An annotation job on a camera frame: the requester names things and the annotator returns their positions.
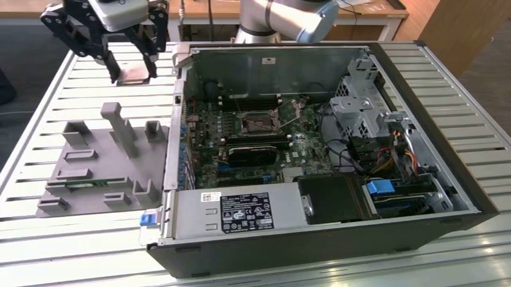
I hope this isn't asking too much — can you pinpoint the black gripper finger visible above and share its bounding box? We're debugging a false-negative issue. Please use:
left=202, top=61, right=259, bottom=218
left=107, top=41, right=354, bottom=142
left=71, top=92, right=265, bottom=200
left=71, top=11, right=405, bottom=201
left=127, top=2, right=170, bottom=81
left=39, top=5, right=122, bottom=85

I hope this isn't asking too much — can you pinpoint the silver square CPU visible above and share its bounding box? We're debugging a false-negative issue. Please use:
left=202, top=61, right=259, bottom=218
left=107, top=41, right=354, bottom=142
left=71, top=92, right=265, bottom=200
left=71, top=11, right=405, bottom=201
left=118, top=62, right=153, bottom=87

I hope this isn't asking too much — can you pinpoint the black RAM slot bank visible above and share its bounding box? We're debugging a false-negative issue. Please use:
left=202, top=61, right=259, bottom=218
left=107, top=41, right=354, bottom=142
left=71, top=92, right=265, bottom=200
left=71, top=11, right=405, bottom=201
left=219, top=94, right=282, bottom=111
left=225, top=133, right=291, bottom=147

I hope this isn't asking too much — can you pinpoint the CPU socket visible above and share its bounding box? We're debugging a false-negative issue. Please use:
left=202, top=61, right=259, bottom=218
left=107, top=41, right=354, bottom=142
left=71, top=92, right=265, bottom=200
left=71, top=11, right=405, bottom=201
left=238, top=111, right=281, bottom=135

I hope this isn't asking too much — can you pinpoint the wooden desk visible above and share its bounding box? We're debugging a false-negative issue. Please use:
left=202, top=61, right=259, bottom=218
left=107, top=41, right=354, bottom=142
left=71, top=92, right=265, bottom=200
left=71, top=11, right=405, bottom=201
left=0, top=0, right=409, bottom=42

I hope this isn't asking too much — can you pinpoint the metal socket cover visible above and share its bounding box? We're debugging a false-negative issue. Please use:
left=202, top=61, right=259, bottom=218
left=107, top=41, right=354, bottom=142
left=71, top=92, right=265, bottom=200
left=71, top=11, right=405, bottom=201
left=271, top=98, right=310, bottom=127

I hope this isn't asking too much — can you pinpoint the metal locking lever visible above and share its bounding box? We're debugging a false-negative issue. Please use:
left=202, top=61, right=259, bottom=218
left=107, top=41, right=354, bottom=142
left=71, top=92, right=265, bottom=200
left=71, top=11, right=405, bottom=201
left=281, top=112, right=302, bottom=127

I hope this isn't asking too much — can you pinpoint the black graphics card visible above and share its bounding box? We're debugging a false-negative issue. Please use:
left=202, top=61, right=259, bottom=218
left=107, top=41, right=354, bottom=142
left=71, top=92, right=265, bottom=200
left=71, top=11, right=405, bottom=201
left=229, top=145, right=278, bottom=168

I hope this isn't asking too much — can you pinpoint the green RAM stick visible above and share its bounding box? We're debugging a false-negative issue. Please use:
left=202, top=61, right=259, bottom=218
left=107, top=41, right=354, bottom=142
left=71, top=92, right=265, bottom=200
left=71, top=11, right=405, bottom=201
left=65, top=178, right=126, bottom=189

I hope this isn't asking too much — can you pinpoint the grey parts rack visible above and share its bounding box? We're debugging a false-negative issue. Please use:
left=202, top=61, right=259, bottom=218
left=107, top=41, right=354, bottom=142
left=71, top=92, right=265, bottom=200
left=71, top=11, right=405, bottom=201
left=35, top=102, right=171, bottom=218

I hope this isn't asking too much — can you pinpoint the green motherboard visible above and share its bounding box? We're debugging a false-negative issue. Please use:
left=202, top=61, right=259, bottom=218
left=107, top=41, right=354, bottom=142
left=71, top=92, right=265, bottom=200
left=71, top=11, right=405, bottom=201
left=185, top=97, right=336, bottom=190

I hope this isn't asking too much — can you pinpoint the silver metal drive cage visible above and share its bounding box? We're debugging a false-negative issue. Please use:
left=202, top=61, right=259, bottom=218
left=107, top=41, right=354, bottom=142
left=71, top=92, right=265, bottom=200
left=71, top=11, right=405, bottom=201
left=330, top=56, right=413, bottom=139

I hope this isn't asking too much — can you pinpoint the small silver heat sink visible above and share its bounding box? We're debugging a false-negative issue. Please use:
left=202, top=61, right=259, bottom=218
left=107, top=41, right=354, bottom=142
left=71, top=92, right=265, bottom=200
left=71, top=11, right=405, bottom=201
left=282, top=167, right=307, bottom=181

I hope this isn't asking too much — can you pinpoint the blue case latch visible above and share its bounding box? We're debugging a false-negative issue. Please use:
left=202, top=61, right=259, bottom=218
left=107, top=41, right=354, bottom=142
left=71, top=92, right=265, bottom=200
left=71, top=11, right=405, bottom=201
left=139, top=210, right=162, bottom=228

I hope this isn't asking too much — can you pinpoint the grey power supply unit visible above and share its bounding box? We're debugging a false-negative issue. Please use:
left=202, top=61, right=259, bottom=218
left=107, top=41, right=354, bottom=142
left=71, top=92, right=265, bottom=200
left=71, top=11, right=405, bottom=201
left=170, top=182, right=309, bottom=241

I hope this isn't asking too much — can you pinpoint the black disk bay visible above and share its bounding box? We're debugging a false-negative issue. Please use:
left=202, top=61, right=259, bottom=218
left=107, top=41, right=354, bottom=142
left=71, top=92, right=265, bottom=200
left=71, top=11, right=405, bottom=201
left=298, top=175, right=380, bottom=225

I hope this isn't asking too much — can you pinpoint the blue disk carrier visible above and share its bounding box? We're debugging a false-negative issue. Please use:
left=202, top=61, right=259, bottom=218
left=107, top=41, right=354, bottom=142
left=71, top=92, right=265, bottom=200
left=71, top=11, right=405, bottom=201
left=365, top=179, right=397, bottom=197

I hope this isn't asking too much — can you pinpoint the wooden cabinet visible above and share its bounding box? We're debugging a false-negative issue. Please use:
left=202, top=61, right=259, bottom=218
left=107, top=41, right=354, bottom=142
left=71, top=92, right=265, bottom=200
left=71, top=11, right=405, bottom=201
left=418, top=0, right=511, bottom=77

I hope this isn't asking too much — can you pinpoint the black open PC case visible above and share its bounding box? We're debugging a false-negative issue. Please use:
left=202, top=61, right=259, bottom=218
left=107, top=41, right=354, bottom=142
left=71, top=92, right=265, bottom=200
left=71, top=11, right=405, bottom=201
left=146, top=41, right=501, bottom=280

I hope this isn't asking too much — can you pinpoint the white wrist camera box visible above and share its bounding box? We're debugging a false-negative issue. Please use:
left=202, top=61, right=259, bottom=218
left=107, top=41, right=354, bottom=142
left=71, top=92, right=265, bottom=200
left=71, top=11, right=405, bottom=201
left=87, top=0, right=153, bottom=32

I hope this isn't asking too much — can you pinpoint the black wire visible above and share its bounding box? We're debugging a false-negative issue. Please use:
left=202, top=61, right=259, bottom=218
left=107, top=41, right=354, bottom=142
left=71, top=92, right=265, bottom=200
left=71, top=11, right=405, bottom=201
left=324, top=138, right=364, bottom=175

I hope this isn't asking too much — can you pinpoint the coloured power wire bundle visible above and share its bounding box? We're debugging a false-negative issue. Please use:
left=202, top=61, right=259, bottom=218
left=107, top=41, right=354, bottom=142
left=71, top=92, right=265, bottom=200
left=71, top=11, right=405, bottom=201
left=372, top=128, right=421, bottom=181

